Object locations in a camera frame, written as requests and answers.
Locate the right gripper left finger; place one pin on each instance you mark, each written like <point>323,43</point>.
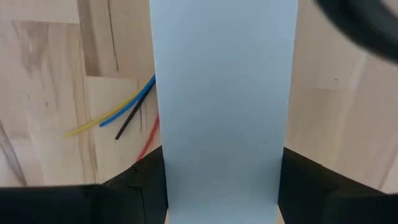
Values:
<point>77,205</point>

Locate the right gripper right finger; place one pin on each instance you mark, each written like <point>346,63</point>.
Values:
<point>326,202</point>

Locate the white duct cover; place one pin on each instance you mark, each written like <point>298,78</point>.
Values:
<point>224,93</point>

